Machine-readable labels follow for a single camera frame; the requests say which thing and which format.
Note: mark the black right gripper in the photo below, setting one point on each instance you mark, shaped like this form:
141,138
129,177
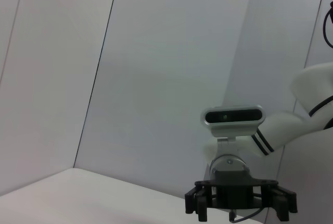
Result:
231,192

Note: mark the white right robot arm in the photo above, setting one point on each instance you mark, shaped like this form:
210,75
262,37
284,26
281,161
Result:
281,127

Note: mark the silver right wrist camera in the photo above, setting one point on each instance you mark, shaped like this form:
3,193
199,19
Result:
232,119

